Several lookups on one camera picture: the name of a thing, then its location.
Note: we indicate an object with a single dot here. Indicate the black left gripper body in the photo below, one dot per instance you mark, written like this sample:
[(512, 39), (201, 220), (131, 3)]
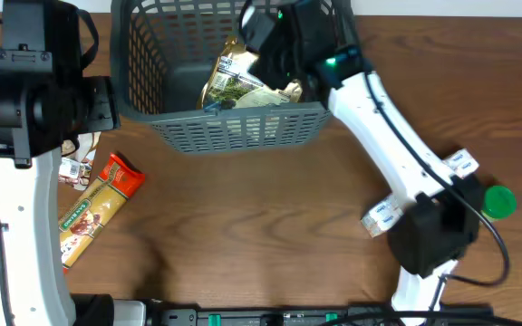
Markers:
[(103, 103)]

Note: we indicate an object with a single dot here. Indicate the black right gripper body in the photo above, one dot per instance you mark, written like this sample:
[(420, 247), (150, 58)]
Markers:
[(283, 68)]

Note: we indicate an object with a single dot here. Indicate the dried mushroom clear bag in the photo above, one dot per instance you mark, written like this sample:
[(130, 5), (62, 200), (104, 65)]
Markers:
[(76, 165)]

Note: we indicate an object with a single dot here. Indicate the gold foil herb snack bag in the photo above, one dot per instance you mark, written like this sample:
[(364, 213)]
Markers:
[(231, 86)]

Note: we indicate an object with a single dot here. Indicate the red and gold pasta packet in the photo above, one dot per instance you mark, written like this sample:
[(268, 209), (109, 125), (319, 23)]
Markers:
[(95, 208)]

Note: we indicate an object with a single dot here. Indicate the white blue tissue pack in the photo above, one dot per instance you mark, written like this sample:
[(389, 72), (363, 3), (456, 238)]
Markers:
[(386, 213)]

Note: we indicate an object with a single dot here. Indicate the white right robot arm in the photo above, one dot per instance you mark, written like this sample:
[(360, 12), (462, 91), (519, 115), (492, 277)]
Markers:
[(439, 214)]

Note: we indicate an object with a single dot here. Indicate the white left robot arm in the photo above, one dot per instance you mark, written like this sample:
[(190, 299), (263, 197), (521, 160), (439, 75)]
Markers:
[(33, 290)]

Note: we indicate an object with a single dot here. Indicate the grey plastic lattice basket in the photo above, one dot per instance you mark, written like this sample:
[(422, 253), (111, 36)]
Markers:
[(163, 53)]

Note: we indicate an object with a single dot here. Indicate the green lid jar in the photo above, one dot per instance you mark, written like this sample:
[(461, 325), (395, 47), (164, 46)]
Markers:
[(499, 203)]

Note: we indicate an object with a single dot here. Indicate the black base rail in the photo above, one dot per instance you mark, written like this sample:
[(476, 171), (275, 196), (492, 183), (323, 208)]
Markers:
[(176, 314)]

